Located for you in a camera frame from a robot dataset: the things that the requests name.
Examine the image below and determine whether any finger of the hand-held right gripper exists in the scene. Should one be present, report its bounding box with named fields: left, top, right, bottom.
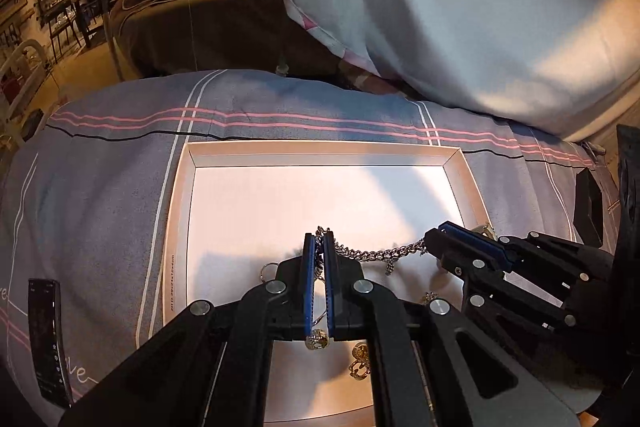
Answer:
left=424, top=230, right=577, bottom=334
left=439, top=221, right=614, bottom=294

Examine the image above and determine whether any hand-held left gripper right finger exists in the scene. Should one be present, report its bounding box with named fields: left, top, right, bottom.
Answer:
left=322, top=231, right=581, bottom=427

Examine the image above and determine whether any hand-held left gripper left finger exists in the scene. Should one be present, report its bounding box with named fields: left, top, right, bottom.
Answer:
left=59, top=232, right=320, bottom=427

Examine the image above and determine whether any gold rhinestone ring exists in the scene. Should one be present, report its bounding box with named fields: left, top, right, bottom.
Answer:
left=305, top=329, right=332, bottom=351

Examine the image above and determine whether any chunky gold ring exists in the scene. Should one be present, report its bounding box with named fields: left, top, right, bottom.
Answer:
left=349, top=343, right=372, bottom=381

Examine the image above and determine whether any white shallow cardboard tray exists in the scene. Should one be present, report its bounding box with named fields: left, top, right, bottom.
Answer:
left=161, top=139, right=495, bottom=426

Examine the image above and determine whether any small black box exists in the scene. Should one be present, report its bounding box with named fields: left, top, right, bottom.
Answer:
left=573, top=167, right=604, bottom=249

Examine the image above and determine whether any black device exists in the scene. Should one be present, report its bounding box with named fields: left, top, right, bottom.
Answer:
left=615, top=124, right=640, bottom=260

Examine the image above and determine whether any white duvet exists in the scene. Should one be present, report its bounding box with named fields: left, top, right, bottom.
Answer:
left=234, top=0, right=640, bottom=144

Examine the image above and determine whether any grey striped bedsheet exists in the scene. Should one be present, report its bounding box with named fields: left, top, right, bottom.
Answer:
left=0, top=69, right=617, bottom=427

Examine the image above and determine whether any black smartphone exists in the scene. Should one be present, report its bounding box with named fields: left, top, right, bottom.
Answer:
left=27, top=278, right=75, bottom=409

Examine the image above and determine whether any brown sofa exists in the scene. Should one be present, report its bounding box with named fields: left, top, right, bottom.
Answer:
left=108, top=0, right=403, bottom=94

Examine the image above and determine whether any white metal chair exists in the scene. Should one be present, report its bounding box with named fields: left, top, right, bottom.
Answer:
left=0, top=39, right=47, bottom=120

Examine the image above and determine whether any silver bangle bracelet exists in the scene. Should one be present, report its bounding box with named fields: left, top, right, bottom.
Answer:
left=258, top=260, right=282, bottom=284

